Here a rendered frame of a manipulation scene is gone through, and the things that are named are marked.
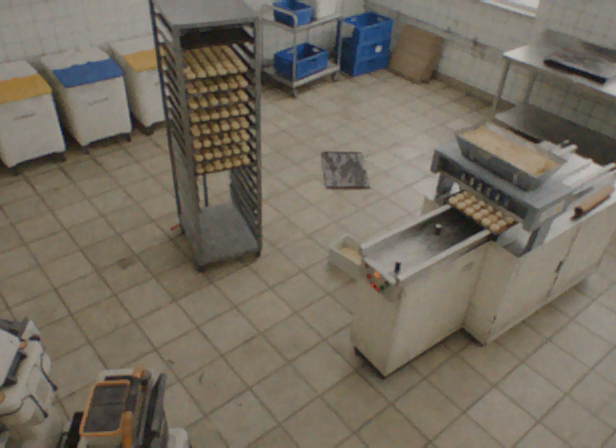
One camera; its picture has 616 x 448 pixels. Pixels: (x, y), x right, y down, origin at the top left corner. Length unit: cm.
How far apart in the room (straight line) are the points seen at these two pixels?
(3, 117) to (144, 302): 211
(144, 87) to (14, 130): 120
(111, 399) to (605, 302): 344
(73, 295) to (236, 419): 153
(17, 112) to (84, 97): 56
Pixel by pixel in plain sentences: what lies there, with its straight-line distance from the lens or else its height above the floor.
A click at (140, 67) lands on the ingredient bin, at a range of 552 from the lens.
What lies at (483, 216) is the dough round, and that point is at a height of 90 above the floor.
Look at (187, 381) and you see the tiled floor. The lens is 349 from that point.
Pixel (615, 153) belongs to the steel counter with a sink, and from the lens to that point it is 599.
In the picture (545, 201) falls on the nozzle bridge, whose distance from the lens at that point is 312.
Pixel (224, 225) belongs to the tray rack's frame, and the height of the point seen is 15.
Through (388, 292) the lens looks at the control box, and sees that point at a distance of 293.
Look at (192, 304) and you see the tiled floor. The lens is 389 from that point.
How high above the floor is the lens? 281
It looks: 39 degrees down
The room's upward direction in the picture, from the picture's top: 3 degrees clockwise
